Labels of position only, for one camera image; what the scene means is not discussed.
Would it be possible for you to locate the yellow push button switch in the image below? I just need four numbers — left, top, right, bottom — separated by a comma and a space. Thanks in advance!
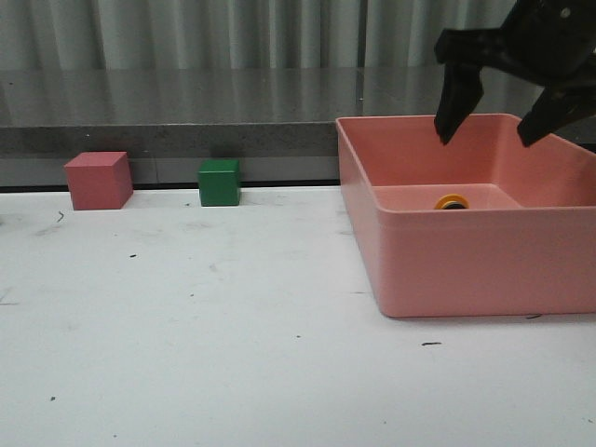
434, 194, 469, 210

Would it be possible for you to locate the grey counter shelf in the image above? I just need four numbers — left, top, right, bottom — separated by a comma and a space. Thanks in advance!
1, 65, 443, 191

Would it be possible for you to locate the green cube block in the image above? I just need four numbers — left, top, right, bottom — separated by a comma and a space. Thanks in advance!
197, 159, 241, 207

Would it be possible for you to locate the pink cube block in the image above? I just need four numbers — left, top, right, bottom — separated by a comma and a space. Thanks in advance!
63, 151, 133, 210

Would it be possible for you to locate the pink plastic bin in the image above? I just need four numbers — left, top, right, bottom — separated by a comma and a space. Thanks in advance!
336, 114, 595, 318

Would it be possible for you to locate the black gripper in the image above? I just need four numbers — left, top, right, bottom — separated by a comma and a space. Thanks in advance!
434, 1, 595, 147

